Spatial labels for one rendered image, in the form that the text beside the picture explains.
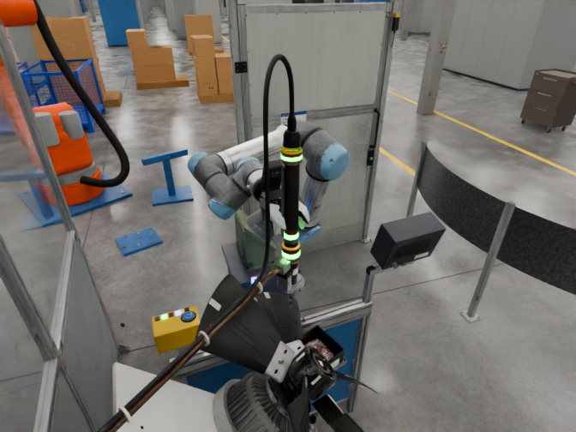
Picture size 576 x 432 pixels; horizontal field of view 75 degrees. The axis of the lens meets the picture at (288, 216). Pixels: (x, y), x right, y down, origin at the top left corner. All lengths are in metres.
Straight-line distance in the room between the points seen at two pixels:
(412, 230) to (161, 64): 8.84
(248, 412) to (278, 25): 2.20
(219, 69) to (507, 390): 7.26
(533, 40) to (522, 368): 8.38
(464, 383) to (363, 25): 2.43
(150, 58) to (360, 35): 7.51
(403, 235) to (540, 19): 9.08
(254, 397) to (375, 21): 2.52
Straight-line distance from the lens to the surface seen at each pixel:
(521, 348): 3.11
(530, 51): 10.45
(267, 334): 1.02
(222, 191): 1.06
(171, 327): 1.42
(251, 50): 2.59
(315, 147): 1.25
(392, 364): 2.69
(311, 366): 1.03
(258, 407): 1.07
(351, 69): 2.92
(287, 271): 0.88
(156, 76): 9.98
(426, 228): 1.65
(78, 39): 8.57
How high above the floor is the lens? 2.09
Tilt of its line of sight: 32 degrees down
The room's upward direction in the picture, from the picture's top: straight up
